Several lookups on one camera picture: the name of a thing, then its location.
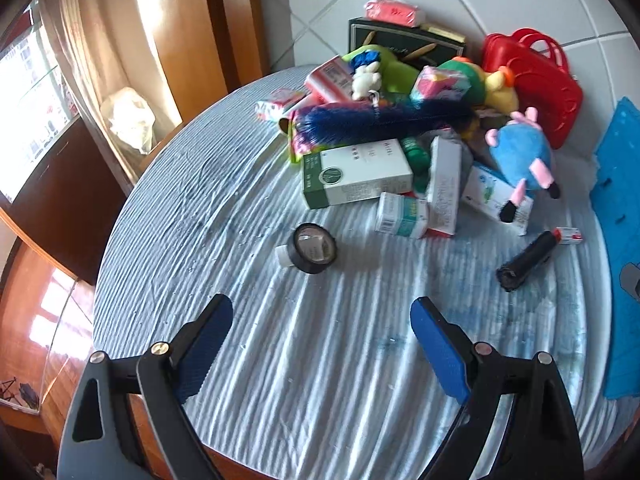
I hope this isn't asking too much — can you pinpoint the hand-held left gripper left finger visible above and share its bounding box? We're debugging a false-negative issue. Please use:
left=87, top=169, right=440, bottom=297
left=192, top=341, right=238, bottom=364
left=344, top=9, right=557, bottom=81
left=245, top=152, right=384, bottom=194
left=57, top=293, right=234, bottom=480

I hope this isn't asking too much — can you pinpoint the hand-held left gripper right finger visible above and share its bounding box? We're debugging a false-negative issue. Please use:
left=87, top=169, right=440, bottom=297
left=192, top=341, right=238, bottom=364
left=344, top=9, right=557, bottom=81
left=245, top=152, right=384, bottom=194
left=410, top=296, right=586, bottom=480

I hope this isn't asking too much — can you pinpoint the black garbage bag roll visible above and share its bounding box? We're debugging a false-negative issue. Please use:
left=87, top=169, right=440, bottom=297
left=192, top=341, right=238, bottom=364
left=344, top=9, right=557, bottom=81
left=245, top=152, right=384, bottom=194
left=496, top=230, right=552, bottom=292

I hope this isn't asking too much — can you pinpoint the small white teal box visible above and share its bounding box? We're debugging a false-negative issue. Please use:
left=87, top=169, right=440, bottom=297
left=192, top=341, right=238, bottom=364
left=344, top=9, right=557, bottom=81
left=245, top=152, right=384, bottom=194
left=376, top=192, right=431, bottom=239

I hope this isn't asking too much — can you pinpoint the white box with green figure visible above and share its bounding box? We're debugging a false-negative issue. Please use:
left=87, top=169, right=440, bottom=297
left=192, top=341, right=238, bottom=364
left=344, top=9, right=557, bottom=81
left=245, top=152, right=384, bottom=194
left=461, top=162, right=535, bottom=237

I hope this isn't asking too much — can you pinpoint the large green white box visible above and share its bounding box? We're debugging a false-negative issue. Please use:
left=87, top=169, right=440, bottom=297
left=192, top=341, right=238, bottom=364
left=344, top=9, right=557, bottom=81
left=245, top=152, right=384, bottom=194
left=301, top=137, right=415, bottom=210

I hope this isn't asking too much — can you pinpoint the blue plastic container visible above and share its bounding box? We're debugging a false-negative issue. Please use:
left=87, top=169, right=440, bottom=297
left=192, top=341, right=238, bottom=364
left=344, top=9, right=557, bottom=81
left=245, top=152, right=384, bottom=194
left=590, top=97, right=640, bottom=401

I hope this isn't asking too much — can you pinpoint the striped tablecloth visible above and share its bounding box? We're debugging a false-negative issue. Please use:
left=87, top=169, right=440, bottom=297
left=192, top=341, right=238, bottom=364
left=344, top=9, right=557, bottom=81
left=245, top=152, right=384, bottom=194
left=92, top=65, right=613, bottom=480

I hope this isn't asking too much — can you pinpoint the black tape roll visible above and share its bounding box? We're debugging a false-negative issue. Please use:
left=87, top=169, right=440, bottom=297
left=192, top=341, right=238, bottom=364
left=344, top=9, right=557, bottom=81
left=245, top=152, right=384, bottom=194
left=291, top=223, right=337, bottom=275

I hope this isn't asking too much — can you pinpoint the tall white red box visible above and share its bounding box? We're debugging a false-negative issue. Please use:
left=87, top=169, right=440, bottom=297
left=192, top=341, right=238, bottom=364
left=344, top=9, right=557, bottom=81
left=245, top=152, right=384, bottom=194
left=425, top=136, right=463, bottom=237

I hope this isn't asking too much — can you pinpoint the green plastic bottle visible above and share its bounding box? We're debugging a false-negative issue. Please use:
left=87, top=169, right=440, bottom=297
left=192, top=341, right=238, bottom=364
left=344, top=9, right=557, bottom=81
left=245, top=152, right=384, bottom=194
left=402, top=137, right=432, bottom=196

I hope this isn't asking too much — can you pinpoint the dark wooden cabinet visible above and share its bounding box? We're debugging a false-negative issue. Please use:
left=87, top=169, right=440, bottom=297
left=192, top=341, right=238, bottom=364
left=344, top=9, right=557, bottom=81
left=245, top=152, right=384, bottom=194
left=0, top=115, right=133, bottom=286

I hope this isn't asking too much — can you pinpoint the blue pig plush toy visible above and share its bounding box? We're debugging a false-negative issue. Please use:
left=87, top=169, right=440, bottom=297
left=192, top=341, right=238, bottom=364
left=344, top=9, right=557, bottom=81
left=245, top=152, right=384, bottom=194
left=485, top=108, right=562, bottom=224

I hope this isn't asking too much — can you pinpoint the blue bottle brush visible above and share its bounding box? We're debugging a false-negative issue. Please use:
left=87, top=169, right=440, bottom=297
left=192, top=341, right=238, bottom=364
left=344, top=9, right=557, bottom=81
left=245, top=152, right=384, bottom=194
left=290, top=99, right=476, bottom=148

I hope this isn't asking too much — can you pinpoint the white plastic bag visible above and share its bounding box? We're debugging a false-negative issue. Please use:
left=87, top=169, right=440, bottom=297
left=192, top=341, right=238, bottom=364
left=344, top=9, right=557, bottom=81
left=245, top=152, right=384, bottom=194
left=100, top=86, right=156, bottom=155

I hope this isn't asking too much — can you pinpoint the colourful tissue packet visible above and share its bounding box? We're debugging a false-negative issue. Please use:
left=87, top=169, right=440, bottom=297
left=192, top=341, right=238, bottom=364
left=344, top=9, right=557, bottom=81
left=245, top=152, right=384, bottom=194
left=410, top=66, right=473, bottom=106

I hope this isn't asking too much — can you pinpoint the yellow green duck plush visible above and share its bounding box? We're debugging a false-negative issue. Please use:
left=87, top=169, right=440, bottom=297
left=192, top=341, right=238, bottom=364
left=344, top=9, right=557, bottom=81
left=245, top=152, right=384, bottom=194
left=435, top=57, right=521, bottom=113

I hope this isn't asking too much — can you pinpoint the red plastic handbag case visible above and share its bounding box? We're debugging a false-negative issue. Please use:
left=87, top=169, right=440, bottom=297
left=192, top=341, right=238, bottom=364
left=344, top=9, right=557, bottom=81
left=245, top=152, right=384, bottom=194
left=481, top=28, right=584, bottom=148

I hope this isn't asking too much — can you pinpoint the green plush toy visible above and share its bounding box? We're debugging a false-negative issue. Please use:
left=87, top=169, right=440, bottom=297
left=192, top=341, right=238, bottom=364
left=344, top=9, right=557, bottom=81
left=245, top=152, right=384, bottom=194
left=342, top=45, right=421, bottom=96

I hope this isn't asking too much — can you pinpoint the dark green box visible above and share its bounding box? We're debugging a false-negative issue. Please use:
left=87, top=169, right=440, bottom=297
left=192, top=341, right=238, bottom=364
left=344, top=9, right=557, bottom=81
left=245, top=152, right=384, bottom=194
left=348, top=17, right=468, bottom=68

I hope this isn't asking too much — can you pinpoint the beige flat box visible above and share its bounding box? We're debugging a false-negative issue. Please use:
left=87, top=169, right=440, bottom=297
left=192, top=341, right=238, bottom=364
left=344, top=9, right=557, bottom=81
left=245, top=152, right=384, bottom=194
left=420, top=22, right=466, bottom=43

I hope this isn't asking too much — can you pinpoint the beige curtain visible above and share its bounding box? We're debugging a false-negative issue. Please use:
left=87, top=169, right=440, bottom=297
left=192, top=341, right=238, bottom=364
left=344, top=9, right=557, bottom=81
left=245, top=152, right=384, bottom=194
left=40, top=0, right=183, bottom=161

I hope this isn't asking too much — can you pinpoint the white dog plush keychain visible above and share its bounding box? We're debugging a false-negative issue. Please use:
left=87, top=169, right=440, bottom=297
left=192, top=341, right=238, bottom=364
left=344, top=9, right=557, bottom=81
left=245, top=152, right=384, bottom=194
left=350, top=62, right=383, bottom=101

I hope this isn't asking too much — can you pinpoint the wooden frame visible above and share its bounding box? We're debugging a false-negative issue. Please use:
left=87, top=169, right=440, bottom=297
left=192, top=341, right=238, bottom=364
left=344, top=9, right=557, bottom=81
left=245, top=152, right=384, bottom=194
left=200, top=0, right=271, bottom=91

